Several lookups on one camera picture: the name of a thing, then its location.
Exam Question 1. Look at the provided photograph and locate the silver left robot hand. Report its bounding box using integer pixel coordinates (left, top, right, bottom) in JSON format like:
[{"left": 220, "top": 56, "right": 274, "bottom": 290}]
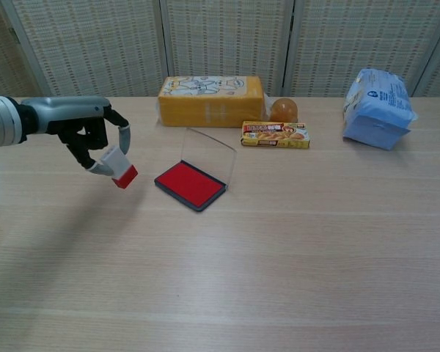
[{"left": 20, "top": 95, "right": 133, "bottom": 176}]

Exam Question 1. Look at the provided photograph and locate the small red white cube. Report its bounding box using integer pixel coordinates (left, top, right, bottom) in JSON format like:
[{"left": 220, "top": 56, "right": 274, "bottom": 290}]
[{"left": 100, "top": 144, "right": 139, "bottom": 189}]

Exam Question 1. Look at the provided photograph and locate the yellow cartoon tissue box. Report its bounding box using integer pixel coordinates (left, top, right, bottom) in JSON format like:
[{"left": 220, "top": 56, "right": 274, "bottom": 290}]
[{"left": 157, "top": 76, "right": 265, "bottom": 128}]

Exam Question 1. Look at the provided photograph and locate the red ink pad clear lid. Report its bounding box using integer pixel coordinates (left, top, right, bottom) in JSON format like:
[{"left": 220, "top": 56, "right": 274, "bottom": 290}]
[{"left": 154, "top": 128, "right": 238, "bottom": 213}]

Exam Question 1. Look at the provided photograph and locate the yellow curry box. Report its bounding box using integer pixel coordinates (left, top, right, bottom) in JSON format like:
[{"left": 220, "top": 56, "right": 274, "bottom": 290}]
[{"left": 241, "top": 121, "right": 311, "bottom": 150}]

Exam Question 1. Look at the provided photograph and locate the round orange-brown ball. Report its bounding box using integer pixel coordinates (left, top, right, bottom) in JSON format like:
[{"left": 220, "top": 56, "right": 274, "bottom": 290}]
[{"left": 270, "top": 98, "right": 299, "bottom": 123}]

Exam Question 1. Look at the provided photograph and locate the light blue tissue pack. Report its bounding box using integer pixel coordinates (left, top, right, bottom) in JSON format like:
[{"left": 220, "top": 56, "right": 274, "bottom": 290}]
[{"left": 342, "top": 67, "right": 419, "bottom": 151}]

